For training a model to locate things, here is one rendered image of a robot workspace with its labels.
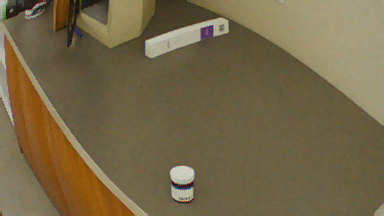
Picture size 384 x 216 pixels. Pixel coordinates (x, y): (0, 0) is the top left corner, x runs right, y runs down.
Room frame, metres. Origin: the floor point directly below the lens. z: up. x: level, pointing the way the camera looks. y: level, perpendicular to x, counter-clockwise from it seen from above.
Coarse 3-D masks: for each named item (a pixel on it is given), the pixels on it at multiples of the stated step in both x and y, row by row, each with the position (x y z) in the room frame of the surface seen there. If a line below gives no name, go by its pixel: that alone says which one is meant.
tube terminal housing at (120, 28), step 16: (80, 0) 1.63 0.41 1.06; (112, 0) 1.40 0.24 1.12; (128, 0) 1.43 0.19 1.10; (144, 0) 1.49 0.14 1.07; (80, 16) 1.62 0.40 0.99; (112, 16) 1.40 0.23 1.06; (128, 16) 1.43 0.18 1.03; (144, 16) 1.50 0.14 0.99; (96, 32) 1.48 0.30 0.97; (112, 32) 1.40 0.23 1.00; (128, 32) 1.44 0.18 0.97
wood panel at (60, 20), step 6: (60, 0) 1.65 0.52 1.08; (66, 0) 1.67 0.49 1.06; (60, 6) 1.65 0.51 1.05; (66, 6) 1.67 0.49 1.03; (54, 12) 1.65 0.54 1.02; (60, 12) 1.65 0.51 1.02; (66, 12) 1.67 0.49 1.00; (54, 18) 1.65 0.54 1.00; (60, 18) 1.65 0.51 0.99; (66, 18) 1.67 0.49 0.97; (54, 24) 1.65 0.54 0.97; (60, 24) 1.65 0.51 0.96; (66, 24) 1.67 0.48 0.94; (54, 30) 1.64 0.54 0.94
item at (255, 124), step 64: (64, 64) 1.33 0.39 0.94; (128, 64) 1.29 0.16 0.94; (192, 64) 1.28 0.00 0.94; (256, 64) 1.29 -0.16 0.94; (64, 128) 1.02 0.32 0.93; (128, 128) 1.01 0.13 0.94; (192, 128) 1.01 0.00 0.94; (256, 128) 1.01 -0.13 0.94; (320, 128) 1.00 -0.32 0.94; (128, 192) 0.79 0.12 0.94; (256, 192) 0.79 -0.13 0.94; (320, 192) 0.75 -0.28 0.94
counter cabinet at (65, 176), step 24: (24, 72) 1.53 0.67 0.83; (24, 96) 1.57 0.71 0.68; (24, 120) 1.66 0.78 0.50; (48, 120) 1.24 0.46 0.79; (24, 144) 1.81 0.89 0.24; (48, 144) 1.30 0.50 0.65; (48, 168) 1.40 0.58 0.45; (72, 168) 1.10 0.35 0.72; (48, 192) 1.56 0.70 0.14; (72, 192) 1.17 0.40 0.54; (96, 192) 0.97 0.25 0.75
